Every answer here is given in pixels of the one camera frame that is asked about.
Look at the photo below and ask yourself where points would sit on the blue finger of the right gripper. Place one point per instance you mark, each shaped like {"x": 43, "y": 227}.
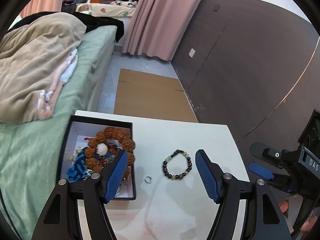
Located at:
{"x": 260, "y": 171}

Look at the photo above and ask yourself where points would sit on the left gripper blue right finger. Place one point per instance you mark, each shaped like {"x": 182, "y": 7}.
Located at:
{"x": 210, "y": 174}

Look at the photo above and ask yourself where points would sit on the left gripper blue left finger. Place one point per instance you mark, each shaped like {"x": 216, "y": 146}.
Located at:
{"x": 112, "y": 175}

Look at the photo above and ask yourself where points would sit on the silver bear charm keychain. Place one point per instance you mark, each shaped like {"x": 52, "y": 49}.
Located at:
{"x": 109, "y": 158}

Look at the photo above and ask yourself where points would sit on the black jewelry box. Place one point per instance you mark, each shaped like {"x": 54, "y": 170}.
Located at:
{"x": 84, "y": 144}

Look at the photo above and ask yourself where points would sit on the cardboard sheet on floor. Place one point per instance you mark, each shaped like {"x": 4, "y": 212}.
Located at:
{"x": 152, "y": 96}

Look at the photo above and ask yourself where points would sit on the beige blanket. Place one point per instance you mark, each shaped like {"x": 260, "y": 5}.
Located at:
{"x": 33, "y": 58}

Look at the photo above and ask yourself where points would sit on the black clothing on bed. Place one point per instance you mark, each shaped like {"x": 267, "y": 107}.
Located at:
{"x": 89, "y": 21}

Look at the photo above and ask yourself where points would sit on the floral patterned bedding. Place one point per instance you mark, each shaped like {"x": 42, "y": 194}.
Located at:
{"x": 114, "y": 9}

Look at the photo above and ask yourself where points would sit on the pink curtain right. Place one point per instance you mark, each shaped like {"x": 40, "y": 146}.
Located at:
{"x": 157, "y": 26}

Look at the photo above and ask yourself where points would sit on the white wall socket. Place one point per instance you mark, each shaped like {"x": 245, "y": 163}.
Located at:
{"x": 191, "y": 53}

